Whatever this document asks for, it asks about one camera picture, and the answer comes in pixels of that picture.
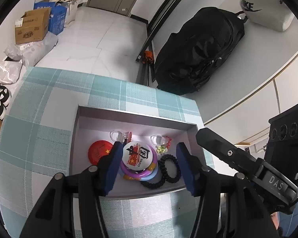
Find red China badge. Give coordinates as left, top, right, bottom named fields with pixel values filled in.
left=88, top=140, right=113, bottom=165

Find black spiral hair tie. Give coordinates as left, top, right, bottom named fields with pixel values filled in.
left=158, top=154, right=182, bottom=184

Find white China pin badge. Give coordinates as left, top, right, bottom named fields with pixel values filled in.
left=122, top=141, right=153, bottom=171

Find blue beaded bracelet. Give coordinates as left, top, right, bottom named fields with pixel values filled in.
left=123, top=163, right=160, bottom=182

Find red cartoon charm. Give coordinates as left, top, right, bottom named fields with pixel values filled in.
left=161, top=136, right=172, bottom=151

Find silver phone box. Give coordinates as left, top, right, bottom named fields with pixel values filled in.
left=70, top=106, right=206, bottom=199

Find teal plaid tablecloth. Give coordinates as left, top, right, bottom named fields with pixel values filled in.
left=0, top=67, right=203, bottom=237

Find black backpack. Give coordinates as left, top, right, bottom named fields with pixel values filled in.
left=154, top=7, right=248, bottom=95

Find white plastic packaging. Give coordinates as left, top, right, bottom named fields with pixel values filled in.
left=0, top=32, right=58, bottom=84

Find white Nike bag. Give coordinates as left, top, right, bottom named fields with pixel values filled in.
left=240, top=0, right=294, bottom=32

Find brown cardboard box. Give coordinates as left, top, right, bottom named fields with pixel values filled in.
left=14, top=8, right=50, bottom=45

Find blue cardboard box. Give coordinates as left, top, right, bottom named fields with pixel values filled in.
left=34, top=2, right=67, bottom=35

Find beige tote bag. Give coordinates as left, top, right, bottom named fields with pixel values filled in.
left=51, top=0, right=81, bottom=27

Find clear ring yellow beads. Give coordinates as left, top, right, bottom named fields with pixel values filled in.
left=150, top=135, right=168, bottom=155

